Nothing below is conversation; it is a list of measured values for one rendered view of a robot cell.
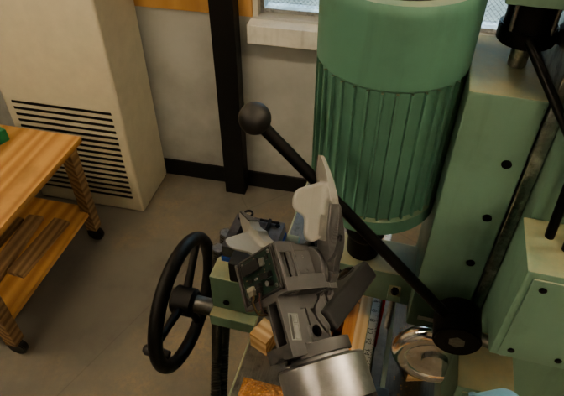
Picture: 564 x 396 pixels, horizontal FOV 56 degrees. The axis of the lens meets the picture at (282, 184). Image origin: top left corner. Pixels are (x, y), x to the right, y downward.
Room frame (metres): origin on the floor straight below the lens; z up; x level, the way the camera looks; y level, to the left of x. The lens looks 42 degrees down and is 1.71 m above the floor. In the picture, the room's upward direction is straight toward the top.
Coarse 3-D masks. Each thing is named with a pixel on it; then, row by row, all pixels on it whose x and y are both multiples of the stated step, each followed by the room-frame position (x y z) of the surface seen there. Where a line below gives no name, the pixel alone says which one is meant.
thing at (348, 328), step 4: (356, 308) 0.54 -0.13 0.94; (356, 312) 0.53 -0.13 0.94; (348, 316) 0.52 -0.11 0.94; (356, 316) 0.52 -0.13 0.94; (344, 320) 0.51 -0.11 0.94; (348, 320) 0.51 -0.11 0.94; (352, 320) 0.51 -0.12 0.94; (356, 320) 0.51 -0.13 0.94; (344, 324) 0.51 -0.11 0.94; (348, 324) 0.51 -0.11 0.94; (352, 324) 0.51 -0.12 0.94; (344, 328) 0.50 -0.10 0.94; (348, 328) 0.50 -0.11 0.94; (352, 328) 0.50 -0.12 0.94; (344, 332) 0.49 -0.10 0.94; (348, 332) 0.49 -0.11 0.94; (352, 332) 0.49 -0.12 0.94; (348, 336) 0.48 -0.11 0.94; (352, 336) 0.48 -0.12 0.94
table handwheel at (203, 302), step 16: (192, 240) 0.70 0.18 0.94; (208, 240) 0.76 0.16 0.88; (176, 256) 0.65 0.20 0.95; (192, 256) 0.71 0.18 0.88; (208, 256) 0.76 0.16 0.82; (176, 272) 0.62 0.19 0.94; (192, 272) 0.69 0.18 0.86; (208, 272) 0.76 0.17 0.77; (160, 288) 0.58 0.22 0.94; (176, 288) 0.66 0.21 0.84; (192, 288) 0.66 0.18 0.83; (208, 288) 0.74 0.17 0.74; (160, 304) 0.56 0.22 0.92; (176, 304) 0.63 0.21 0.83; (192, 304) 0.63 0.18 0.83; (208, 304) 0.63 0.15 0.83; (160, 320) 0.54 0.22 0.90; (176, 320) 0.59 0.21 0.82; (192, 320) 0.68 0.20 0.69; (160, 336) 0.53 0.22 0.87; (192, 336) 0.64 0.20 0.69; (160, 352) 0.52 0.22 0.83; (176, 352) 0.59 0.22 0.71; (160, 368) 0.51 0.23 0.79; (176, 368) 0.55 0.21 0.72
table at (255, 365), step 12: (300, 216) 0.80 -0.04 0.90; (300, 228) 0.77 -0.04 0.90; (300, 240) 0.73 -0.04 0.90; (216, 312) 0.58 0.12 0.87; (228, 312) 0.58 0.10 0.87; (240, 312) 0.58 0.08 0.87; (216, 324) 0.57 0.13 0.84; (228, 324) 0.56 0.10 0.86; (240, 324) 0.56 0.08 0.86; (252, 324) 0.55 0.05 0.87; (252, 348) 0.49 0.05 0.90; (252, 360) 0.46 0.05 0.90; (264, 360) 0.46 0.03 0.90; (240, 372) 0.44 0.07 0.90; (252, 372) 0.44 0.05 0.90; (264, 372) 0.44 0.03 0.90; (276, 372) 0.44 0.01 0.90; (240, 384) 0.42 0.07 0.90; (276, 384) 0.42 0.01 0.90
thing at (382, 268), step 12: (384, 240) 0.58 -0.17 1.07; (396, 252) 0.56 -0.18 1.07; (408, 252) 0.56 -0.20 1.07; (348, 264) 0.53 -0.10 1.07; (372, 264) 0.53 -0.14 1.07; (384, 264) 0.53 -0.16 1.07; (408, 264) 0.53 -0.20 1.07; (384, 276) 0.51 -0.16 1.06; (396, 276) 0.51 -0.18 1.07; (372, 288) 0.52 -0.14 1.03; (384, 288) 0.51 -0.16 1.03; (408, 288) 0.50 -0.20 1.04; (408, 300) 0.50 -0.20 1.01
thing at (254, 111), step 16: (240, 112) 0.45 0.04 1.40; (256, 112) 0.45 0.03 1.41; (256, 128) 0.44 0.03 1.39; (272, 128) 0.45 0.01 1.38; (272, 144) 0.45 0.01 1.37; (288, 144) 0.45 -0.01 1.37; (288, 160) 0.44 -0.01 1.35; (304, 160) 0.44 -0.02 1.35; (304, 176) 0.44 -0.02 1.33; (352, 224) 0.42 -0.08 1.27; (368, 240) 0.41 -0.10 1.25; (384, 256) 0.41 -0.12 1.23; (400, 272) 0.40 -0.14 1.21; (416, 288) 0.40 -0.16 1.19; (432, 304) 0.39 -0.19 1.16; (448, 304) 0.40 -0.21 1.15; (464, 304) 0.40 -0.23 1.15; (448, 320) 0.38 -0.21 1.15; (464, 320) 0.37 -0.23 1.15; (480, 320) 0.38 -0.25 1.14; (432, 336) 0.37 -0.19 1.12; (448, 336) 0.37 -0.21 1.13; (464, 336) 0.36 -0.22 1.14; (480, 336) 0.36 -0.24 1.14; (448, 352) 0.36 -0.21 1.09; (464, 352) 0.36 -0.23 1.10
